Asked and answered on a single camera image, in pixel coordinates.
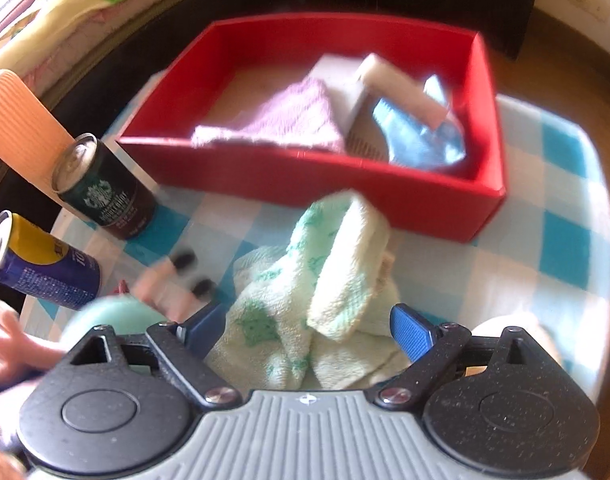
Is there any floral yellow blanket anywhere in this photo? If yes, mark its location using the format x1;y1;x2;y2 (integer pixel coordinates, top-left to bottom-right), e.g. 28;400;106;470
0;0;266;76

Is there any light blue cloth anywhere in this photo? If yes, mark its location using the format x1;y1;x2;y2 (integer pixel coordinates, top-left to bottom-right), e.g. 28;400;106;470
372;74;467;171

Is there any wall socket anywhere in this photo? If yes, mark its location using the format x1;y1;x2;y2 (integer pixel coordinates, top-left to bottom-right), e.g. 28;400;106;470
568;0;608;18

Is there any small white sponge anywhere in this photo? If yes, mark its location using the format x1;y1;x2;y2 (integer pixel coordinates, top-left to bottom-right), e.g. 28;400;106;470
357;52;453;131

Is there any large speckled white sponge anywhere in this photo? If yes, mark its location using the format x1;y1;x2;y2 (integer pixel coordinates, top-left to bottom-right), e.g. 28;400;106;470
312;54;391;163

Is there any blue and yellow drink can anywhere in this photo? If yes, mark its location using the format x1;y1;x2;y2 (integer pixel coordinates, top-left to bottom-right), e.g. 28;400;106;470
0;210;103;312

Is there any pink pig plush toy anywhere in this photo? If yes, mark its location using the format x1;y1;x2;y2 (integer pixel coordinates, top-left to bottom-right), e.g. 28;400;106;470
0;247;218;386

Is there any pale green towel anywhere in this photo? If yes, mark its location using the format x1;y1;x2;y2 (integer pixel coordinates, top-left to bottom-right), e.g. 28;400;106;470
205;189;411;390

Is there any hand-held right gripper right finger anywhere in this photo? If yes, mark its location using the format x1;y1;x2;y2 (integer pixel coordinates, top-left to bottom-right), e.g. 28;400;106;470
375;303;568;407

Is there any dark wooden nightstand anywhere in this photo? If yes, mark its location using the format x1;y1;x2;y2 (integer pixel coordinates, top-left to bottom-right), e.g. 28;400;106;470
335;0;543;61

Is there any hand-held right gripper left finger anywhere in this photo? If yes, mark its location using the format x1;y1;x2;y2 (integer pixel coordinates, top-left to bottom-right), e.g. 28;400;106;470
50;302;241;407

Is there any beige plush toy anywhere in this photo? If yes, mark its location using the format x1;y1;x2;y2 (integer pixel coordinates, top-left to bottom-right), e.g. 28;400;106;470
470;310;566;373

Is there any dark wooden bed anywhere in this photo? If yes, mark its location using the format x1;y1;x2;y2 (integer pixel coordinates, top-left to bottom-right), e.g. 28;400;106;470
0;0;426;201

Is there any dark green drink can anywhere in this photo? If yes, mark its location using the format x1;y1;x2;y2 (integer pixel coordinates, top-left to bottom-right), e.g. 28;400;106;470
52;132;157;240

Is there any red cardboard box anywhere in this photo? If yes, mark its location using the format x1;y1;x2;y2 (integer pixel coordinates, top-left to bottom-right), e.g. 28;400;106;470
116;12;508;245

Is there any purple knitted cloth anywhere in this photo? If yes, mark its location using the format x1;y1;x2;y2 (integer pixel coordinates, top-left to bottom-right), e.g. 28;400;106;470
191;75;346;153

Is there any maroon window seat cushion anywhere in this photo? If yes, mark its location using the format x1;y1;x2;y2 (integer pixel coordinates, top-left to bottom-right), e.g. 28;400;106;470
0;0;60;48

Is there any blue checkered tablecloth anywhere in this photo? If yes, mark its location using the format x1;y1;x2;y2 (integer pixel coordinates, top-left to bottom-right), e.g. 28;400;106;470
20;92;610;391

